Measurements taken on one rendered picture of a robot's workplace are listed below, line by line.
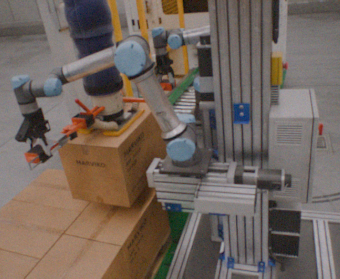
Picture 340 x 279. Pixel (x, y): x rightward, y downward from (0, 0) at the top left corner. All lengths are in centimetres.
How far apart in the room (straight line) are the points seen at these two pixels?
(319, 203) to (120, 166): 179
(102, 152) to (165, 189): 41
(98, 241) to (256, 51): 132
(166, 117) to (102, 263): 92
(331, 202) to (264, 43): 188
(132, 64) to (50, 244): 126
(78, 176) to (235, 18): 122
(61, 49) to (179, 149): 211
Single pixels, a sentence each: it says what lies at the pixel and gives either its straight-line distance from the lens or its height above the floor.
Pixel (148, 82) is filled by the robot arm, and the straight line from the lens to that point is 135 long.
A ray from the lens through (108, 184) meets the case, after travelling 201.
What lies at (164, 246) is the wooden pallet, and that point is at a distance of 263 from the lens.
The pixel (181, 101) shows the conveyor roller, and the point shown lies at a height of 53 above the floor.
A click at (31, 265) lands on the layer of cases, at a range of 213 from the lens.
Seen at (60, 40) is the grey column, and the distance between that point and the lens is 330.
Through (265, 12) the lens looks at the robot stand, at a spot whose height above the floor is 167.
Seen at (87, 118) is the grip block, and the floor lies 123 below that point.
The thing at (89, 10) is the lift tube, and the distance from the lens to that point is 186.
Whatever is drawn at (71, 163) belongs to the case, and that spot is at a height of 94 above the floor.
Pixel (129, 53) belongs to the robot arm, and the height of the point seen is 162.
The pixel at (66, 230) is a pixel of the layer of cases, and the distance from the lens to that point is 225.
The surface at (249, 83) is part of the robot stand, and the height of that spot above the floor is 137.
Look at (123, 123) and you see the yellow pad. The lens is 203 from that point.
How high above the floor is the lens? 192
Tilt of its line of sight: 28 degrees down
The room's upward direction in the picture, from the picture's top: 8 degrees counter-clockwise
